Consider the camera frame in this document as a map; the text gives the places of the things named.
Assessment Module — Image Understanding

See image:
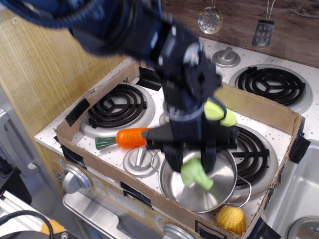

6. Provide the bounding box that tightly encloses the light green plastic plate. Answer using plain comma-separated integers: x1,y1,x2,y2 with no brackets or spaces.
204,101,237,127

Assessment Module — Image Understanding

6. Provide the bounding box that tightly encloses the hanging metal spatula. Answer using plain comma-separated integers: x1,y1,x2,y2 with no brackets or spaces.
252,0,276,47

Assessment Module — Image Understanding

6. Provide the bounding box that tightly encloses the silver oven front knob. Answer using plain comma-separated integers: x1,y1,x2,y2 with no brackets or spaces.
62,164,93,194

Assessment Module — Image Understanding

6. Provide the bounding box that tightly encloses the silver knob front centre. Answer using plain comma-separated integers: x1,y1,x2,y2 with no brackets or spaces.
123,146,160,178

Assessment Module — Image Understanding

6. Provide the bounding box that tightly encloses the black burner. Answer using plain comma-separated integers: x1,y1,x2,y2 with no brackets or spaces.
229,64,313,114
80,83,155,139
230,124,279,203

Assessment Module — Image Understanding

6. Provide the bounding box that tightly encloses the front right black burner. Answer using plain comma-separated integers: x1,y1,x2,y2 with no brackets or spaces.
230,124,279,203

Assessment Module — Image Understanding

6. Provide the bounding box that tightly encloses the brown cardboard fence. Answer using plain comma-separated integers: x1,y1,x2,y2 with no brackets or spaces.
55,59,303,239

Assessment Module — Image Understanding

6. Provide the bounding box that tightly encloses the back right black burner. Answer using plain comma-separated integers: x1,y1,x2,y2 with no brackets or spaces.
229,64,313,114

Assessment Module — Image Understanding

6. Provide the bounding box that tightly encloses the hanging metal skimmer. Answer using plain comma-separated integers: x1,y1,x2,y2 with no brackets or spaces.
197,0,223,35

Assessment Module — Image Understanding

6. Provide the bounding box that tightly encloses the orange object lower left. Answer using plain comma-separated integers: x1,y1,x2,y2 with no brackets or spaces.
40,219,65,235

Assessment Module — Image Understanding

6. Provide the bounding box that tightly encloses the steel sink basin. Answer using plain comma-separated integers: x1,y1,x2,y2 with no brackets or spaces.
263,139,319,239

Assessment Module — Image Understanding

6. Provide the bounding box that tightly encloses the silver knob middle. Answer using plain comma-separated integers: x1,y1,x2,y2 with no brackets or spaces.
159,112,170,126

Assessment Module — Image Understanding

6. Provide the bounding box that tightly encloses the silver knob back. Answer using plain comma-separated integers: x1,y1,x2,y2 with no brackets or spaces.
212,47,241,68

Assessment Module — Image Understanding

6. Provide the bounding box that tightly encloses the silver oven door handle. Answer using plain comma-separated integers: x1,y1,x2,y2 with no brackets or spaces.
63,192,161,239

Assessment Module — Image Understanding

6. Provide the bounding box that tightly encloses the yellow toy corn cob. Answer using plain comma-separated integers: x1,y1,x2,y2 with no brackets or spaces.
216,206,246,236

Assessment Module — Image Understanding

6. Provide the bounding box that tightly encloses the black cable lower left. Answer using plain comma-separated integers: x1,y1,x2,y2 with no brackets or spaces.
0,210,55,239

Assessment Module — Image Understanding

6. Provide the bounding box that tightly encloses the steel pot with handles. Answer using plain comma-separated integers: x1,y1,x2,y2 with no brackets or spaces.
159,150,241,214

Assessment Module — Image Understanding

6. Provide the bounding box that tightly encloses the silver sink drain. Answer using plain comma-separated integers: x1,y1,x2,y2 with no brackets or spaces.
287,216,319,239

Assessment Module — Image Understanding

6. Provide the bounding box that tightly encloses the orange toy carrot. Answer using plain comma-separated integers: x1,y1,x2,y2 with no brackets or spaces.
95,127,153,150

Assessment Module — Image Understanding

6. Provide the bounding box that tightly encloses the front left black burner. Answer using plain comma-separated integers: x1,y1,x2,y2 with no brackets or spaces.
80,83,155,139

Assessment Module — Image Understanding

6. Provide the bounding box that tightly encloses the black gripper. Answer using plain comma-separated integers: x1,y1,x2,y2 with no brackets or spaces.
143,104,238,173

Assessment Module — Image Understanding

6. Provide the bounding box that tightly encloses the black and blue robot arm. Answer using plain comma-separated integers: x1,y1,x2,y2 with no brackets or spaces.
2,0,237,173

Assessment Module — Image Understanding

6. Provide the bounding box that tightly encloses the green toy broccoli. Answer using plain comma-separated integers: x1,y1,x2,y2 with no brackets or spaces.
180,158,214,191

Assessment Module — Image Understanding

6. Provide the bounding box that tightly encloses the silver oven knob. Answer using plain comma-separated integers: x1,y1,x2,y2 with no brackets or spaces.
162,224,194,239
62,164,93,194

